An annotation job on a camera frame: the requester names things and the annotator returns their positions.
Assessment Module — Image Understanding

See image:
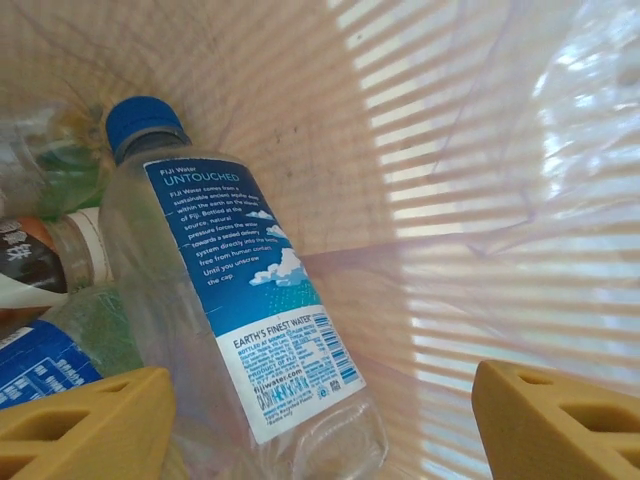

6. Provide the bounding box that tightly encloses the beige mesh waste bin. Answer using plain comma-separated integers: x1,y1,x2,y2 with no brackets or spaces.
0,0,640,480

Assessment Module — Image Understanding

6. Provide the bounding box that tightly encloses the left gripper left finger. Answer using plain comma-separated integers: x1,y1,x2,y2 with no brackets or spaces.
0,365,178,480

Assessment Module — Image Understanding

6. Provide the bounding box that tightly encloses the clear unlabelled bottle white cap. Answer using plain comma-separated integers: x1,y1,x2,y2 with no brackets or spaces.
0,99,56,216

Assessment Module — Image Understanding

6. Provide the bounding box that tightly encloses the crushed bottle brown label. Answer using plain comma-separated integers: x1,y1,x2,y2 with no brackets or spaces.
0,207,119,326

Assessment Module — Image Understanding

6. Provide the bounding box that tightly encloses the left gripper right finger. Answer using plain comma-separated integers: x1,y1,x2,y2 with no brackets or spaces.
471,358,640,480

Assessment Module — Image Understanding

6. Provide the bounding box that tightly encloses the crushed bottle red blue label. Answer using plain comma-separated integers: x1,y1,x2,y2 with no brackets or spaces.
0,319,106,409

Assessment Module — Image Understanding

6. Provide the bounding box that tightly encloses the green Sprite bottle yellow cap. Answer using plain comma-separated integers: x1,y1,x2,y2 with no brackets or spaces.
29,99,146,374

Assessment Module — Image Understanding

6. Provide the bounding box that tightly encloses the Fiji water bottle blue cap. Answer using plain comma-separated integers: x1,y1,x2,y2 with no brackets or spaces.
98,96,390,480

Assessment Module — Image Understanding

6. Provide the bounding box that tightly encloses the pink plastic bin liner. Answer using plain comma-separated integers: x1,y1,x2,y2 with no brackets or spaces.
0,0,640,480

